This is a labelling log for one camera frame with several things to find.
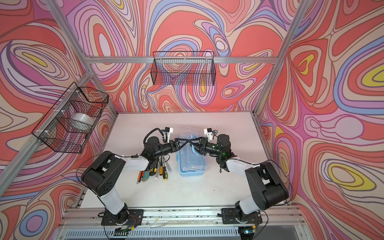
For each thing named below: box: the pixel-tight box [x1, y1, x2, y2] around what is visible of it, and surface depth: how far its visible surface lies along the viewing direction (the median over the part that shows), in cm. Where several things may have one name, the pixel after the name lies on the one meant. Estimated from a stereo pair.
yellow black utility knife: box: [149, 167, 158, 176], surface depth 89 cm
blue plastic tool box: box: [177, 134, 207, 177], surface depth 82 cm
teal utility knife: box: [142, 171, 150, 182], surface depth 88 cm
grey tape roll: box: [71, 113, 94, 130], surface depth 73 cm
